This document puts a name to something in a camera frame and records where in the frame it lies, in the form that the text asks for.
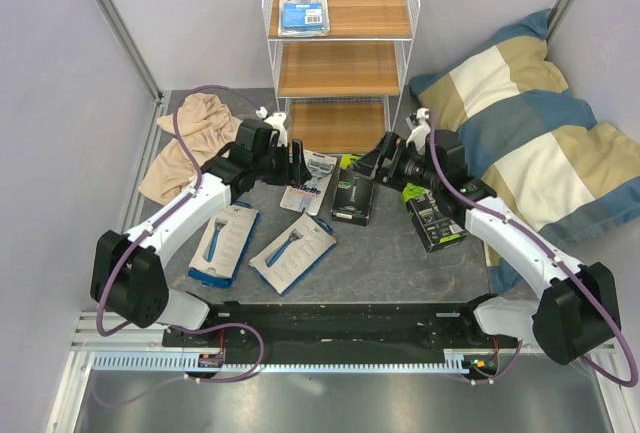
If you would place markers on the blue Gillette razor blister pack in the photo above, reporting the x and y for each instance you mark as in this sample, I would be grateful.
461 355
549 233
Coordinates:
303 18

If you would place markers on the black green Gillette razor box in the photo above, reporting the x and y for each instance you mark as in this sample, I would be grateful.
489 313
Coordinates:
353 195

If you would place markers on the Gillette razor white card pack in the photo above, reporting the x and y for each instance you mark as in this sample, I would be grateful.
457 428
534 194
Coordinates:
308 197

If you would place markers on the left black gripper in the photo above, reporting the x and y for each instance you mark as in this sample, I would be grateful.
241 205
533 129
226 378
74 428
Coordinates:
300 172

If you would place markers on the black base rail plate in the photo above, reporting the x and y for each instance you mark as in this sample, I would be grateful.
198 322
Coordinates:
342 331

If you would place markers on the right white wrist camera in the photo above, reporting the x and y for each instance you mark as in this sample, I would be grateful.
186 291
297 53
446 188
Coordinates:
420 128

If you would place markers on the aluminium frame rail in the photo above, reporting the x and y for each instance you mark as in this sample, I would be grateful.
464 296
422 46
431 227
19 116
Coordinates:
123 35

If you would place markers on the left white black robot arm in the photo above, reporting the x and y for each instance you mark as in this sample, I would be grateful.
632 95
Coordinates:
128 275

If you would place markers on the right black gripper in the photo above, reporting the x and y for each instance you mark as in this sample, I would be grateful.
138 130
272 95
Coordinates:
392 147

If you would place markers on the blue beige checkered pillow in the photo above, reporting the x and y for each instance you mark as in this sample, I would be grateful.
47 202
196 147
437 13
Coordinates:
567 175

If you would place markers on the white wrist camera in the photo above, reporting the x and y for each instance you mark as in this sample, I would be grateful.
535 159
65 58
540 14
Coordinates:
278 120
420 128

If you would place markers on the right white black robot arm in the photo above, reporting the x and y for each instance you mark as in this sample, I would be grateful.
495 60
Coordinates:
575 309

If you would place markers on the harry's razor box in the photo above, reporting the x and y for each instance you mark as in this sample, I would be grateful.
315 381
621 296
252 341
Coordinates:
294 253
223 246

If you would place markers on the light blue slotted cable duct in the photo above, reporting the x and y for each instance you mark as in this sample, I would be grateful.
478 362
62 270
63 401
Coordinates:
193 362

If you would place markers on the black green razor box portrait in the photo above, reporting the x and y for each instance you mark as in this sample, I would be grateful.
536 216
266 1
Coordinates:
436 231

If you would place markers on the white wire wooden shelf unit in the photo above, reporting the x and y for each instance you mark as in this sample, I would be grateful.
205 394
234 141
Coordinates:
343 90

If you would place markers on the beige crumpled cloth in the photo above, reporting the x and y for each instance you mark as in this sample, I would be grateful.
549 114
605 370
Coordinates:
206 125

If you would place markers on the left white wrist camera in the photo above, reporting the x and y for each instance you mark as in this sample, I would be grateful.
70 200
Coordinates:
278 120

